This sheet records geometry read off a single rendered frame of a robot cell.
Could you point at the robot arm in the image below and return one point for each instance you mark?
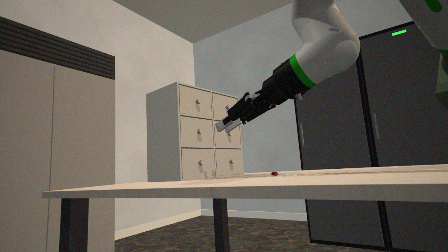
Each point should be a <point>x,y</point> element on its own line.
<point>331,46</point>

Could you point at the tan drawer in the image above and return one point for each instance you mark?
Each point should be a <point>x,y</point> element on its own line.
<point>229,161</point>
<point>196,132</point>
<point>221,104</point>
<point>194,102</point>
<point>197,163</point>
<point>231,139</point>

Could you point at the small grey chest of drawers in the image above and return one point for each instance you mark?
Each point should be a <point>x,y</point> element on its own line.
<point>164,138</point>

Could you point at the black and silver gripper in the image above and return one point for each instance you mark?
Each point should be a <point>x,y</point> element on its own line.
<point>252,106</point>

